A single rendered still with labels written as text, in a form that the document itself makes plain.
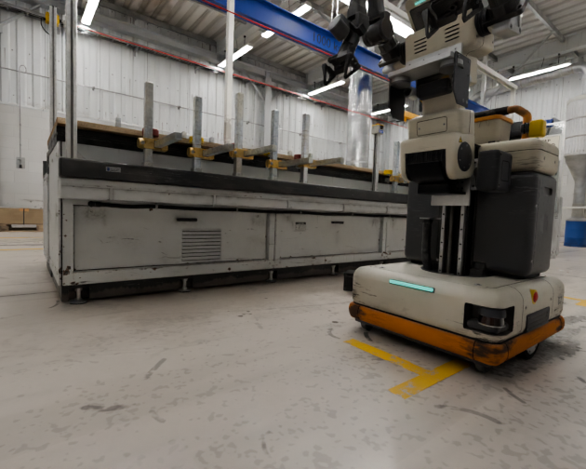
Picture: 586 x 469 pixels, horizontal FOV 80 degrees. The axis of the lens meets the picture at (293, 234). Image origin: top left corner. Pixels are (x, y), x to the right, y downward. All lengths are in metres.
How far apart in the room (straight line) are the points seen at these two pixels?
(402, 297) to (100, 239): 1.52
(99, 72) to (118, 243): 7.68
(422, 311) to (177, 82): 9.24
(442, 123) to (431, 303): 0.65
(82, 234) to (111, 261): 0.20
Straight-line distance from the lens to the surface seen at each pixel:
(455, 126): 1.40
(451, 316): 1.31
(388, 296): 1.43
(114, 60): 9.71
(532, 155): 1.56
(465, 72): 1.41
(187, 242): 2.20
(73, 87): 1.87
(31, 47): 9.51
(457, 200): 1.54
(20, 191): 8.95
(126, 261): 2.11
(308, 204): 2.39
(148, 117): 1.91
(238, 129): 2.09
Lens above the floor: 0.50
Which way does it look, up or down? 4 degrees down
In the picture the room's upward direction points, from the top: 2 degrees clockwise
